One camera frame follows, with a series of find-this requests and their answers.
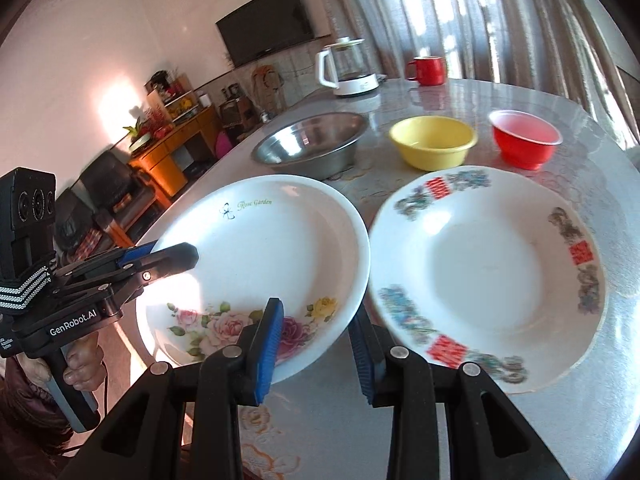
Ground grey window curtain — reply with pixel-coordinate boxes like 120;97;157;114
323;0;639;148

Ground pink bag on floor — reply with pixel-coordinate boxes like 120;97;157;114
215;130;233;159

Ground black wall television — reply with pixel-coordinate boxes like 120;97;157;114
216;0;314;67

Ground yellow plastic bowl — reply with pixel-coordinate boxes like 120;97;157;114
390;116;478;171

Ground stainless steel bowl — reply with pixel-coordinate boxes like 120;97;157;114
252;112;369;180

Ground black armchair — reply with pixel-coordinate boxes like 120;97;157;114
80;151;155;232

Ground red enamel mug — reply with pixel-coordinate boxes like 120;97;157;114
405;56;447;87

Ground red plastic bowl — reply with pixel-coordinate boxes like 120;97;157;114
488;110;563;170

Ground white plate red characters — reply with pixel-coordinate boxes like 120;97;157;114
369;166;606;393

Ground orange wooden sideboard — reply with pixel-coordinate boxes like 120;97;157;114
129;106;222;197

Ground person's left hand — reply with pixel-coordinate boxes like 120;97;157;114
19;334;106;394

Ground white plate rose pattern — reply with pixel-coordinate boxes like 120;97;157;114
136;176;370;382

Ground white glass electric kettle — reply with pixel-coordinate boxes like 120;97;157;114
314;37;378;98

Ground wooden chair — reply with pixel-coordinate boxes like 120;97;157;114
252;65;286;117

